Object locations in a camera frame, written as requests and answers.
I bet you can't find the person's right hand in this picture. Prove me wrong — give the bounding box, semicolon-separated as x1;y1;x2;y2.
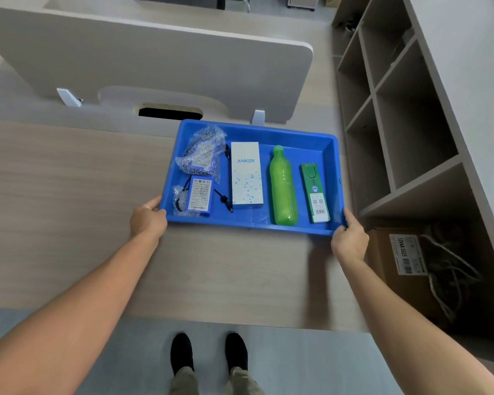
330;207;370;266

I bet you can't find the person's left hand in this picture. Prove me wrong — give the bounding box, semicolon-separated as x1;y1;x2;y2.
130;195;168;243

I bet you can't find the blue plastic tray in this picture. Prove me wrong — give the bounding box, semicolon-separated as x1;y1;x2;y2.
159;119;347;238

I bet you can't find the person's right forearm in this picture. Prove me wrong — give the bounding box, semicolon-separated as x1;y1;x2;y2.
338;252;494;395

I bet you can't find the person's left forearm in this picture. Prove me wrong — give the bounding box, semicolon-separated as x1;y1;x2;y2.
0;233;162;395

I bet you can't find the small clear plastic bag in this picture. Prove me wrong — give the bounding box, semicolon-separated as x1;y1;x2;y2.
172;185;190;213

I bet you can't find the slim green box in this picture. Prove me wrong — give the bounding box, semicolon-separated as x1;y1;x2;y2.
300;163;331;224

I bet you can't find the blue battery pack white label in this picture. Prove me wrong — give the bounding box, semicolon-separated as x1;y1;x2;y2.
186;175;214;217

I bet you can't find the brown cardboard box white label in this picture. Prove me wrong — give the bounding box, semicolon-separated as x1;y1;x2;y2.
364;228;451;322

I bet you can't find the green plastic bottle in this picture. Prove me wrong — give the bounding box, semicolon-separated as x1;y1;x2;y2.
270;145;300;226

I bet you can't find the white box with blue dots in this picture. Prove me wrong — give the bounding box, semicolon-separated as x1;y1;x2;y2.
231;141;266;210

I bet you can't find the white desk divider panel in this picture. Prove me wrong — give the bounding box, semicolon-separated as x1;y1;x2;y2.
0;4;314;122

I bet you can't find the person's left black shoe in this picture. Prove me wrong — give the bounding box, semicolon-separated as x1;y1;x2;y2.
170;332;195;377

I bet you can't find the person's black shoe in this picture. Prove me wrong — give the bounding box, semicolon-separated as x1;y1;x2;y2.
225;332;249;373
170;332;195;377

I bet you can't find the person's right black shoe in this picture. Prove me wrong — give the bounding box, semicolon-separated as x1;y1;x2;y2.
225;332;249;373

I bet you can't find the grey open shelf unit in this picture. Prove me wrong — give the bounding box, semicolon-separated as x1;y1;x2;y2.
331;0;494;368

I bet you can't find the person's left beige trouser leg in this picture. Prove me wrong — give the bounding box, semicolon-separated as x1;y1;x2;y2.
169;366;199;395

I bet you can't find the person's beige trouser leg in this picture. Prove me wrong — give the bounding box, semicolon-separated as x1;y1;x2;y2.
229;367;265;395
169;366;199;395

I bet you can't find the person's right beige trouser leg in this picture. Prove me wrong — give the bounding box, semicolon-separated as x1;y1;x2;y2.
229;367;265;395

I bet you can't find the black battery cable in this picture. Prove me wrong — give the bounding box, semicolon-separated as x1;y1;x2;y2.
213;188;235;213

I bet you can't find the bubble wrap bag with cable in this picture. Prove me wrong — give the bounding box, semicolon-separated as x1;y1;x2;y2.
175;124;227;177

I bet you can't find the bundle of white cables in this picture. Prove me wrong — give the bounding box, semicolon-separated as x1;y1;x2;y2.
419;223;485;322

